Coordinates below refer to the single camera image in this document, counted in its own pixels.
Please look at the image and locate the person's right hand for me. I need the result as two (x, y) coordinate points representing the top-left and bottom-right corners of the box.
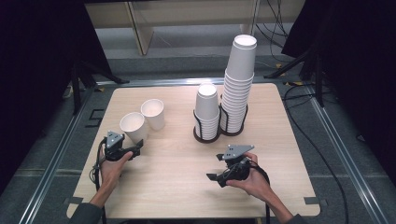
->
(226, 152), (272, 203)

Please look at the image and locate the black metal stand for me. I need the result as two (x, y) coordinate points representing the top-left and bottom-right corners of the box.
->
(263, 46), (326, 108)
(69, 59), (130, 116)

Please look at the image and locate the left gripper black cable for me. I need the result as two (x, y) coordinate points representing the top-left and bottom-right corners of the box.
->
(90, 138), (107, 224)

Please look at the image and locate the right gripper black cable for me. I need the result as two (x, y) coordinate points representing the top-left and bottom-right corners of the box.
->
(248, 160), (273, 224)

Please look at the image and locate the metal floor rail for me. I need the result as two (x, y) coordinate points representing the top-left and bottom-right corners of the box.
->
(306, 87), (390, 224)
(96, 77), (281, 88)
(18, 88), (96, 224)

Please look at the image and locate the tall stack of white cups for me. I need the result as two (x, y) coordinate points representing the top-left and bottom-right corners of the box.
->
(219, 34), (258, 134)

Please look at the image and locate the single white paper cup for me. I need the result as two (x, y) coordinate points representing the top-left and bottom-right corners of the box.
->
(119, 111), (149, 145)
(140, 98), (166, 132)

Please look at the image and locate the bundle of black cables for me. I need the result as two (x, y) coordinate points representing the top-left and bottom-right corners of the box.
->
(255, 0), (290, 63)

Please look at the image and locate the dark curtain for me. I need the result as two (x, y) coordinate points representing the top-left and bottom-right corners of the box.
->
(281, 0), (396, 188)
(0, 0), (113, 194)

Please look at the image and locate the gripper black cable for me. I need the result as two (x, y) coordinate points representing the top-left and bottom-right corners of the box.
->
(248, 160), (273, 224)
(90, 138), (107, 224)

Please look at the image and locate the beige wooden shelf unit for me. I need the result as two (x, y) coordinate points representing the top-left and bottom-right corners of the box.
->
(85, 0), (306, 57)

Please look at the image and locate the black double cup holder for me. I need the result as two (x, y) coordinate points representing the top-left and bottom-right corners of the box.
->
(192, 92), (249, 145)

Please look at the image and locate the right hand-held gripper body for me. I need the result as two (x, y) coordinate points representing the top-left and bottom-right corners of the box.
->
(218, 144), (255, 189)

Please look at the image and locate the long black floor cable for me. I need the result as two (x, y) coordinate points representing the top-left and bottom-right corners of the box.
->
(282, 83), (349, 224)

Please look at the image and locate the short stack of white cups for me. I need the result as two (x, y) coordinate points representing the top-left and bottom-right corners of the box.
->
(193, 82), (221, 141)

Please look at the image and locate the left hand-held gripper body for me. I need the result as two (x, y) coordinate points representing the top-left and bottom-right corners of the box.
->
(104, 130), (141, 162)

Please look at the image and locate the person's left hand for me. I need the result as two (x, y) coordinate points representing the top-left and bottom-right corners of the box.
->
(99, 150), (134, 190)

